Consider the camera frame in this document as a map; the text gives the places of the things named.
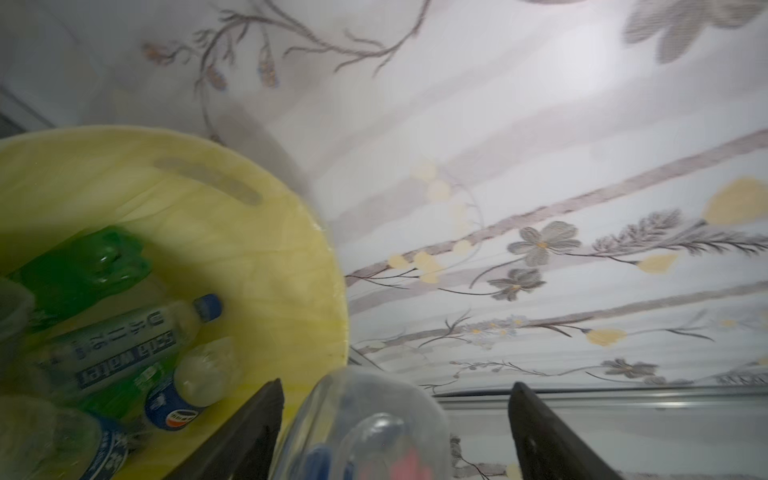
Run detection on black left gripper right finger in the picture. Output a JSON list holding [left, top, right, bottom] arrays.
[[508, 382, 621, 480]]

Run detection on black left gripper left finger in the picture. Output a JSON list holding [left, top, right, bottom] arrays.
[[166, 379, 285, 480]]

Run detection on small blue label water bottle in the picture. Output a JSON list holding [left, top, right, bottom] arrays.
[[144, 337, 243, 432]]

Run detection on clear bottle white green cap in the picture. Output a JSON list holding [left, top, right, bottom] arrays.
[[270, 366, 452, 480]]

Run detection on clear bottle blue cap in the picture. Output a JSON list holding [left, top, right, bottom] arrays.
[[22, 294, 224, 403]]

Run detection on green soda bottle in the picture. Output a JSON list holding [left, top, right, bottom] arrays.
[[9, 226, 152, 332]]

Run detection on white bin with yellow liner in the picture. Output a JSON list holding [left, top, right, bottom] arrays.
[[1, 126, 348, 479]]

